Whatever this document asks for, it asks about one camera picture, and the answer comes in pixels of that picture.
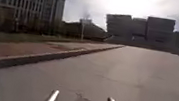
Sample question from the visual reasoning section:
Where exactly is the dark layered building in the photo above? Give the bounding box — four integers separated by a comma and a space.
102, 10, 179, 55

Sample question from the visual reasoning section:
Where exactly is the reddish brick path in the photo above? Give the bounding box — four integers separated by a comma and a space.
0, 28, 120, 80

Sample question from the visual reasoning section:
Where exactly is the grey concrete slab pavement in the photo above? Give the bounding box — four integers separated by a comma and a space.
0, 27, 179, 101

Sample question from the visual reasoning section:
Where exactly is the row of trees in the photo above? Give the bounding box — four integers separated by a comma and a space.
0, 5, 66, 43

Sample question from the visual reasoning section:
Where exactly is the pale concrete kerb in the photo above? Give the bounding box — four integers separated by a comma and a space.
0, 28, 125, 93

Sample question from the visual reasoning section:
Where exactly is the grass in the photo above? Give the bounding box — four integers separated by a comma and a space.
0, 28, 90, 56

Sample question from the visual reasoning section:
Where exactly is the dark low building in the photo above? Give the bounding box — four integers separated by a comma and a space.
60, 17, 109, 43

